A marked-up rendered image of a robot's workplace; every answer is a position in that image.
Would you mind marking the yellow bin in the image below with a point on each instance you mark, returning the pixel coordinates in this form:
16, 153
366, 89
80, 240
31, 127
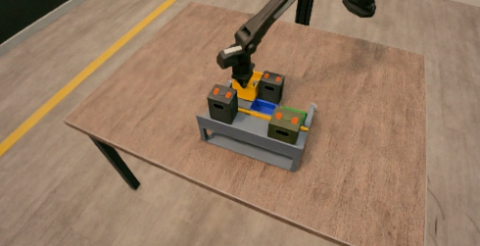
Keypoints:
250, 92

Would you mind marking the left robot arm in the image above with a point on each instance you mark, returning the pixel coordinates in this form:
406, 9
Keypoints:
248, 40

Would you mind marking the grey shelf rack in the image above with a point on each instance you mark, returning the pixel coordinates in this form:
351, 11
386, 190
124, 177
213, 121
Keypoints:
253, 130

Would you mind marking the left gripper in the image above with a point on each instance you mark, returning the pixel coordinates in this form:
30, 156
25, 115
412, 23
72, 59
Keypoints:
246, 74

